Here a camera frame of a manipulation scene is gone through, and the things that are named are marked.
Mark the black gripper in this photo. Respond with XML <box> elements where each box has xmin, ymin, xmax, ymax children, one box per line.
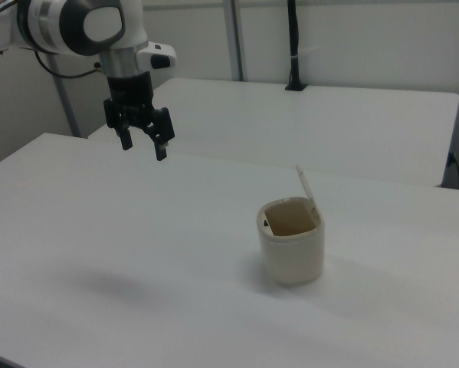
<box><xmin>103</xmin><ymin>71</ymin><xmax>175</xmax><ymax>163</ymax></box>

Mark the white cylindrical cup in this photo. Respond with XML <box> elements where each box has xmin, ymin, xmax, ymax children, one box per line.
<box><xmin>256</xmin><ymin>163</ymin><xmax>326</xmax><ymax>287</ymax></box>

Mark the grey metal partition post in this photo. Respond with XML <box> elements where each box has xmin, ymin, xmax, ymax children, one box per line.
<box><xmin>222</xmin><ymin>0</ymin><xmax>250</xmax><ymax>82</ymax></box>
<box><xmin>51</xmin><ymin>74</ymin><xmax>81</xmax><ymax>139</ymax></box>

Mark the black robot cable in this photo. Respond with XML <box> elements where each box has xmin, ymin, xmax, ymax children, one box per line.
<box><xmin>33</xmin><ymin>49</ymin><xmax>102</xmax><ymax>81</ymax></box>

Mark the black camera pole with base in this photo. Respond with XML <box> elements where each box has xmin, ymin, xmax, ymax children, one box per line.
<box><xmin>284</xmin><ymin>0</ymin><xmax>309</xmax><ymax>92</ymax></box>

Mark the black wall cable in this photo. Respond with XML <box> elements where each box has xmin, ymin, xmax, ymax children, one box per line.
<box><xmin>448</xmin><ymin>152</ymin><xmax>459</xmax><ymax>191</ymax></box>

